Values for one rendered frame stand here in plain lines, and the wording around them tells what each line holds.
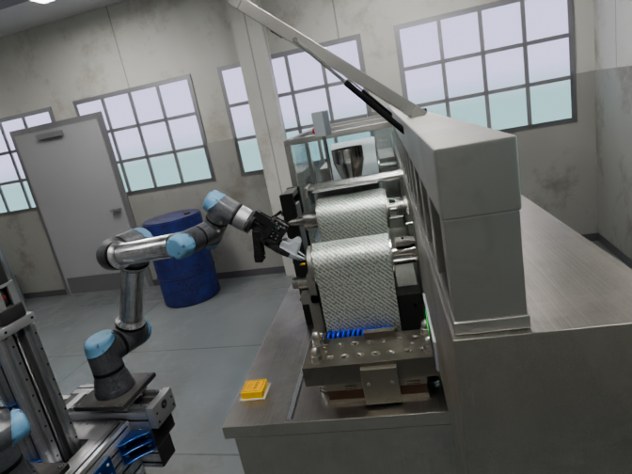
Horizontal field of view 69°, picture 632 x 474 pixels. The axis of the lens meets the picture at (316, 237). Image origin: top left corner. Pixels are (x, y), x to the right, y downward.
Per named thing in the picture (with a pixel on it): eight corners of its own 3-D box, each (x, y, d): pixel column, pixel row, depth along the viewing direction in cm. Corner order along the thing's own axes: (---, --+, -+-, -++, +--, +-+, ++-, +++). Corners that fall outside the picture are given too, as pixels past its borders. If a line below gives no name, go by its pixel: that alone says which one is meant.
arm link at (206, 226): (183, 243, 148) (194, 216, 143) (205, 232, 158) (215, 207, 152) (201, 257, 147) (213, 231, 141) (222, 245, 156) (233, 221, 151)
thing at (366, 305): (329, 339, 148) (318, 288, 144) (402, 332, 144) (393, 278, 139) (328, 340, 148) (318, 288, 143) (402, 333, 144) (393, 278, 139)
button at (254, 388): (247, 387, 150) (246, 380, 149) (268, 385, 148) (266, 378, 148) (242, 400, 143) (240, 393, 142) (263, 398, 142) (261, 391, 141)
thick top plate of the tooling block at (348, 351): (313, 356, 146) (309, 339, 145) (441, 344, 139) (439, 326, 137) (306, 387, 131) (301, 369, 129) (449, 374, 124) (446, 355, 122)
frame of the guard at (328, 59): (296, 57, 217) (304, 43, 215) (395, 118, 219) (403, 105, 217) (214, 18, 110) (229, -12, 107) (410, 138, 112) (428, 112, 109)
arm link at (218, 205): (208, 204, 152) (216, 183, 147) (236, 221, 152) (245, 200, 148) (197, 213, 145) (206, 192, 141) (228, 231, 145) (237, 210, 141)
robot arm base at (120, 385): (86, 401, 176) (78, 379, 174) (111, 378, 190) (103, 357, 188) (119, 400, 172) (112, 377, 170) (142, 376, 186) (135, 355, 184)
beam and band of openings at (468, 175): (391, 134, 345) (387, 103, 339) (402, 133, 343) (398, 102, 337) (454, 336, 52) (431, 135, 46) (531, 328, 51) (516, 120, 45)
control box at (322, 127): (318, 136, 195) (313, 112, 192) (332, 134, 192) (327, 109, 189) (311, 138, 188) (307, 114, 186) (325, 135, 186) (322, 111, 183)
